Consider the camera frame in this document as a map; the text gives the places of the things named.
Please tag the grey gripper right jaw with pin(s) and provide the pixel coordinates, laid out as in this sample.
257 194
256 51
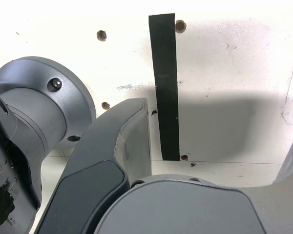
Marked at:
185 209

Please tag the black tape strip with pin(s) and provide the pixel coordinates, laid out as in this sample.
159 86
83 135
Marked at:
164 73

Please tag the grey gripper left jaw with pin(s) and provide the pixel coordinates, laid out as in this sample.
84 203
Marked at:
92 170

